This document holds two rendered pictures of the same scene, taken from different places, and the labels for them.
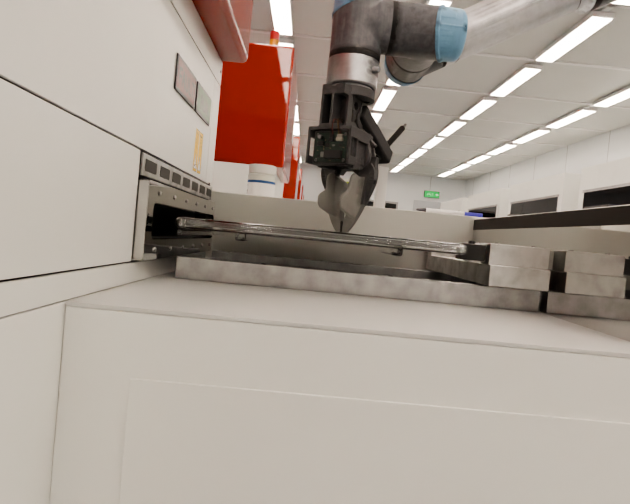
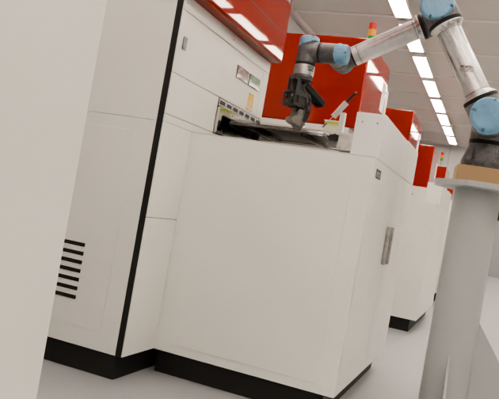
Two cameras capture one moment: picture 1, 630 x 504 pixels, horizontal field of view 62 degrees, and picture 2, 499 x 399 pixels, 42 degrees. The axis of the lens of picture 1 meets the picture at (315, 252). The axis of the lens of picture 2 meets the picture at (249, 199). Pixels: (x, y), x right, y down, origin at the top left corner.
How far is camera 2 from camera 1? 1.72 m
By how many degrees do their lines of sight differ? 22
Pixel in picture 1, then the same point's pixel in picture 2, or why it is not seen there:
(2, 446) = (176, 155)
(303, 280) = not seen: hidden behind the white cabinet
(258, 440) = (233, 169)
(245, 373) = (231, 151)
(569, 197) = not seen: outside the picture
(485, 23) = (371, 47)
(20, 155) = (186, 93)
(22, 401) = (180, 149)
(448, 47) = (339, 59)
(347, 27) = (299, 53)
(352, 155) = (296, 101)
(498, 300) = not seen: hidden behind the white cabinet
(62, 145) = (195, 93)
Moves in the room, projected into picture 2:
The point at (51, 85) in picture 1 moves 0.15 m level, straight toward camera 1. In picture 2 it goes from (193, 78) to (194, 70)
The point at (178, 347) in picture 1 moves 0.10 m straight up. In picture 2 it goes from (216, 144) to (222, 114)
